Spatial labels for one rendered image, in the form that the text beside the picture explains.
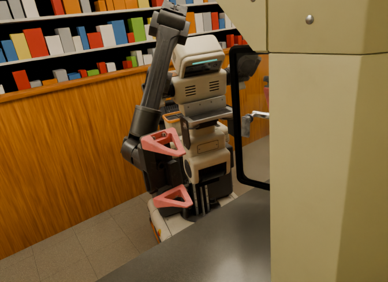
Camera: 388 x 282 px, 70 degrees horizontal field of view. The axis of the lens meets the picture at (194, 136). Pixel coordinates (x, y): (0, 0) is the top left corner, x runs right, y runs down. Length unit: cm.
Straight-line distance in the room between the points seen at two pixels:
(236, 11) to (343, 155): 22
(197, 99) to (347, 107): 108
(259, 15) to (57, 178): 218
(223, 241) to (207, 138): 78
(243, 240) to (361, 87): 52
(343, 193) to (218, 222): 49
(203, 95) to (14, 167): 150
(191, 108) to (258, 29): 98
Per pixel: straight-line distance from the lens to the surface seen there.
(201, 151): 145
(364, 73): 32
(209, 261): 71
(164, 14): 85
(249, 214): 83
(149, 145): 47
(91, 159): 242
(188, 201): 50
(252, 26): 39
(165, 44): 79
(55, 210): 252
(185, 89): 132
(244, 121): 74
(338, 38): 32
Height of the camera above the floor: 146
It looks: 23 degrees down
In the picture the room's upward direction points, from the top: 7 degrees counter-clockwise
